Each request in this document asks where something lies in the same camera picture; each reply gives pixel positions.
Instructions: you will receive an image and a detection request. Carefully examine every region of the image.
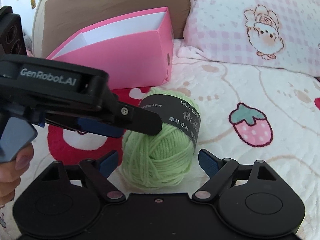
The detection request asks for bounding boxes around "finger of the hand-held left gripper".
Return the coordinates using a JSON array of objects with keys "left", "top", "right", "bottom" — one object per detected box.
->
[
  {"left": 44, "top": 116, "right": 126, "bottom": 138},
  {"left": 100, "top": 93, "right": 163, "bottom": 136}
]

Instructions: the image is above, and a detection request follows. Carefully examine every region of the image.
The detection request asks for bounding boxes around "pink cardboard box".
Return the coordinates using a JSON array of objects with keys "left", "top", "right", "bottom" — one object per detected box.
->
[{"left": 46, "top": 7, "right": 175, "bottom": 90}]

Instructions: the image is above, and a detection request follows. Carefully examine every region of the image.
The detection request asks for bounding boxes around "pink checked pillow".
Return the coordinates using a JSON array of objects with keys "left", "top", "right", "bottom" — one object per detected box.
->
[{"left": 177, "top": 0, "right": 320, "bottom": 78}]

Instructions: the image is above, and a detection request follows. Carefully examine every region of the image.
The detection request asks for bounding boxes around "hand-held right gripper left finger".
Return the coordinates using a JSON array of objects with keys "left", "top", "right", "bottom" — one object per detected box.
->
[{"left": 39, "top": 150, "right": 126, "bottom": 203}]

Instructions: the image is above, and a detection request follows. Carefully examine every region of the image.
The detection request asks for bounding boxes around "person's left hand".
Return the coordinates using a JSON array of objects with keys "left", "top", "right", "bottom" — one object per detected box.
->
[{"left": 0, "top": 145, "right": 35, "bottom": 203}]

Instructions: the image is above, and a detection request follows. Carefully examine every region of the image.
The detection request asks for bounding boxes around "green yarn ball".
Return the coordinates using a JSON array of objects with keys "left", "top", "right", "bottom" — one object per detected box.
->
[{"left": 122, "top": 87, "right": 200, "bottom": 188}]

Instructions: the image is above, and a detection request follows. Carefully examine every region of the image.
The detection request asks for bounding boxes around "cream bed headboard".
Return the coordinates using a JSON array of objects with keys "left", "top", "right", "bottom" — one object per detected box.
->
[{"left": 32, "top": 0, "right": 54, "bottom": 55}]

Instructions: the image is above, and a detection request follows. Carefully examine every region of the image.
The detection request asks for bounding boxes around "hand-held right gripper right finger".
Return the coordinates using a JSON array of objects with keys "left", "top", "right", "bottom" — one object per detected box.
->
[{"left": 191, "top": 149, "right": 278, "bottom": 203}]

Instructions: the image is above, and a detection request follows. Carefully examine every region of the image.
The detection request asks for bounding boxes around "printed bear blanket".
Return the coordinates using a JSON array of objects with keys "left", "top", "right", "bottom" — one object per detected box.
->
[{"left": 0, "top": 39, "right": 320, "bottom": 240}]

